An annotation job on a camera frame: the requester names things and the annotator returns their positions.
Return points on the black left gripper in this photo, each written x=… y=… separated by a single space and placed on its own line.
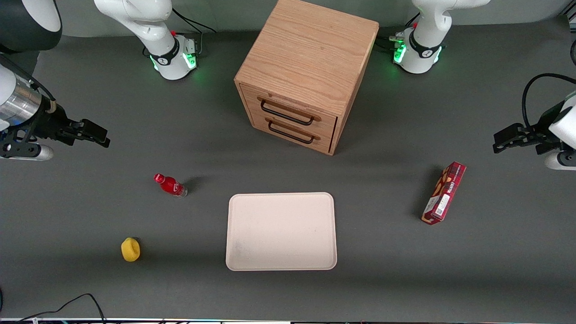
x=536 y=133

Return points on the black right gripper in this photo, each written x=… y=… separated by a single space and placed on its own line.
x=52 y=123

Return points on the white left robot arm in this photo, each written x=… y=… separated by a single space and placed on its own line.
x=427 y=27

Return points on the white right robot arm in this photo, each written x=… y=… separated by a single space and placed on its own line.
x=135 y=18

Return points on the oak wooden drawer cabinet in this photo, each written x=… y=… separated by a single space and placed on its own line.
x=310 y=49

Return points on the red snack box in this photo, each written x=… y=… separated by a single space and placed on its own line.
x=443 y=193

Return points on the small red soda bottle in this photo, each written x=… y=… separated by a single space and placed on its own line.
x=170 y=184

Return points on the yellow lemon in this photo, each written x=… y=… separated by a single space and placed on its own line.
x=130 y=249

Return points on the beige rectangular tray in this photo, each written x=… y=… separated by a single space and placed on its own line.
x=281 y=231

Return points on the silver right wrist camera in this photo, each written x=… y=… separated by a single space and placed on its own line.
x=31 y=152

